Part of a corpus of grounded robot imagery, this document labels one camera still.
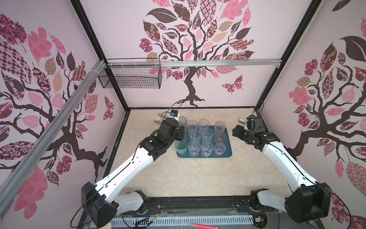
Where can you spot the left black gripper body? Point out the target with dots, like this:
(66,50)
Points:
(179,135)

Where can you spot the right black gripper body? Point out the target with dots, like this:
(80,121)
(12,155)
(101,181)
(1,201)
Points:
(238,131)

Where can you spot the teal dotted plastic cup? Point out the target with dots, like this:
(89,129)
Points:
(181,147)

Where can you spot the tall frosted blue cup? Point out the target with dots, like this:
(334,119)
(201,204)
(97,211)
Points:
(182,121)

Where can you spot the frosted white plastic cup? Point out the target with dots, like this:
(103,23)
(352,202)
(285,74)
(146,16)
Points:
(219,128)

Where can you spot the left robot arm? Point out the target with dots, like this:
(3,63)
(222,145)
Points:
(101,201)

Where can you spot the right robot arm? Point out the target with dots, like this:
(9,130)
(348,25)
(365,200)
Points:
(309,199)

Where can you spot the teal plastic tray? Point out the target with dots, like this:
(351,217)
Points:
(210,150)

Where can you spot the metal tongs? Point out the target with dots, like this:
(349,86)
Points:
(162,117)

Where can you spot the small white black device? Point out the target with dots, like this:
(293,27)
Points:
(242,121)

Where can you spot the clear ribbed short glass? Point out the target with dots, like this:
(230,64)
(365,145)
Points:
(203,125)

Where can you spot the pink pen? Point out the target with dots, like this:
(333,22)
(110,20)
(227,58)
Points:
(200,226)

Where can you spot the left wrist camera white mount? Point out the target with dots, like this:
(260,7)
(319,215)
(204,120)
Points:
(174,114)

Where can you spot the black wire basket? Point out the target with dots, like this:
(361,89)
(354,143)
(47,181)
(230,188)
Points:
(132,73)

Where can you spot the aluminium rail back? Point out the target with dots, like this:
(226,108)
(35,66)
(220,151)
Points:
(248,62)

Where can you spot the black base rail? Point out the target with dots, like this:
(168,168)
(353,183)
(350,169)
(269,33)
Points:
(240,204)

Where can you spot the white slotted cable duct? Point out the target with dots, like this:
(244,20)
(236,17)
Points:
(184,221)

